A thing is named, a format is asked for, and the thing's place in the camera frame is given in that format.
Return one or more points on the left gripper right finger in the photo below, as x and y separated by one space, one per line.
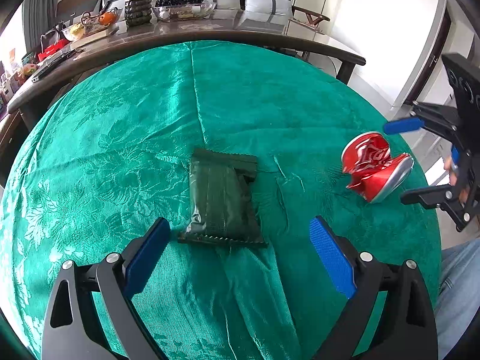
406 328

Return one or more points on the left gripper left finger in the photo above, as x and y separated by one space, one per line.
72 327

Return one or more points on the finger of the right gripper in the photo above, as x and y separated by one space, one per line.
429 196
404 125

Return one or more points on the crushed red soda can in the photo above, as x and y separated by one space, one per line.
374 172

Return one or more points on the dark green foil packet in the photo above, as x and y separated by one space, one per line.
220 201

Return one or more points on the person's hand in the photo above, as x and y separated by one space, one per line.
453 178

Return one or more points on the blue jeans leg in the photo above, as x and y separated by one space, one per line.
458 300

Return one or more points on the green patterned tablecloth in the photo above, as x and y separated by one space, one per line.
113 154

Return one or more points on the wooden armchair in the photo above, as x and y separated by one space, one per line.
313 19

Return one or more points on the dark wooden long table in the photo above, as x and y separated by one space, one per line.
277 32

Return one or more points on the black laptop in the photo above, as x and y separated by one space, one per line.
50 66

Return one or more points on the red box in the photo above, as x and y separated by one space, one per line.
50 50

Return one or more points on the tray of dark grapes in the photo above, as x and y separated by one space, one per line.
174 10

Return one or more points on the glass fruit bowl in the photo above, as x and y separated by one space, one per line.
88 24

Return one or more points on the grey curtain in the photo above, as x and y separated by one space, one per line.
38 16

